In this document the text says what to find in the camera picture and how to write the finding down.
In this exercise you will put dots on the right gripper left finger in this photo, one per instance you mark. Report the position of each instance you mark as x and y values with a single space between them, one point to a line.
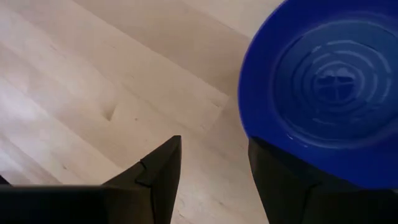
155 186

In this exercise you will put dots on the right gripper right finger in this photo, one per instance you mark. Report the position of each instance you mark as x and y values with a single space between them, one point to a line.
286 193

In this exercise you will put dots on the violet-blue plastic bowl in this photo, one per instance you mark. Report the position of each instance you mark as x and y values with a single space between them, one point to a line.
326 81

